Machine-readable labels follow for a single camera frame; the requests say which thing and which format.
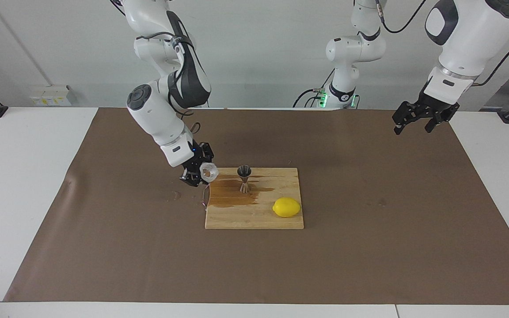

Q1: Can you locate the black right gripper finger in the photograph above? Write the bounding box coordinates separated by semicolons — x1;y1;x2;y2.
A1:
199;142;215;165
179;169;205;187

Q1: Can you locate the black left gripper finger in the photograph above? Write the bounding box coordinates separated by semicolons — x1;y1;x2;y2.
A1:
391;101;419;135
423;104;460;133

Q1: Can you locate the steel double jigger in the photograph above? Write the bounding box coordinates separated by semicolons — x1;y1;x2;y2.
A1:
237;165;253;194

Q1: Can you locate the wooden cutting board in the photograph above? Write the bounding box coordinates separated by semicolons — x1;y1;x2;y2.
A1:
201;167;304;230

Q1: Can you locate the brown paper table mat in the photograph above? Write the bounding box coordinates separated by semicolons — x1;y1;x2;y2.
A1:
3;107;509;306

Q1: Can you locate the yellow lemon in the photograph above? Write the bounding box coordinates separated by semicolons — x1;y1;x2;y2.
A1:
272;197;302;218

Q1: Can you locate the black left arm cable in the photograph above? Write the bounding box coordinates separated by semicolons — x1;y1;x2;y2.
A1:
375;0;509;87

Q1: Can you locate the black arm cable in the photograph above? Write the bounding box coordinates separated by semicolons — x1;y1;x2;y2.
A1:
375;0;509;87
111;0;202;135

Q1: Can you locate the black base power cable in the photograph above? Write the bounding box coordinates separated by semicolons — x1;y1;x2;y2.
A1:
293;66;337;109

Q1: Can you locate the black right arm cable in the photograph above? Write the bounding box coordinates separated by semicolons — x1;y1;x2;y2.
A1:
111;0;202;135

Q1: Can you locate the white yellow wall socket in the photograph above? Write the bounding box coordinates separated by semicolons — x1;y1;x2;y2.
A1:
30;85;73;106

